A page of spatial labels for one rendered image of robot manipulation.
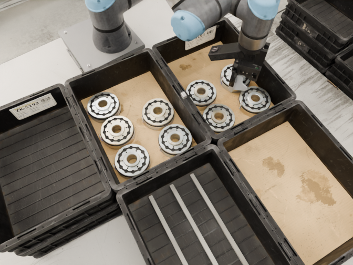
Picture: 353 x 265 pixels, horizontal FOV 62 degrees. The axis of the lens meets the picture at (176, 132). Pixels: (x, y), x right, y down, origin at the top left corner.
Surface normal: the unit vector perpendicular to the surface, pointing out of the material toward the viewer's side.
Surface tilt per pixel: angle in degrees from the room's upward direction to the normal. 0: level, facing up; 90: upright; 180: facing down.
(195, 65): 0
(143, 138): 0
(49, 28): 0
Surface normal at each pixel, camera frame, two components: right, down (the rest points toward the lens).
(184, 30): -0.70, 0.63
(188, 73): 0.00, -0.47
